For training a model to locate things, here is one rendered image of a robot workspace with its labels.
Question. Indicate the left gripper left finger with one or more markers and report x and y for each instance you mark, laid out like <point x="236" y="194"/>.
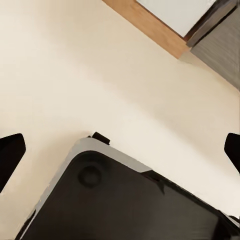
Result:
<point x="12" y="150"/>

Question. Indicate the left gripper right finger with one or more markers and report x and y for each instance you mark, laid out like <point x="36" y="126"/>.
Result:
<point x="232" y="149"/>

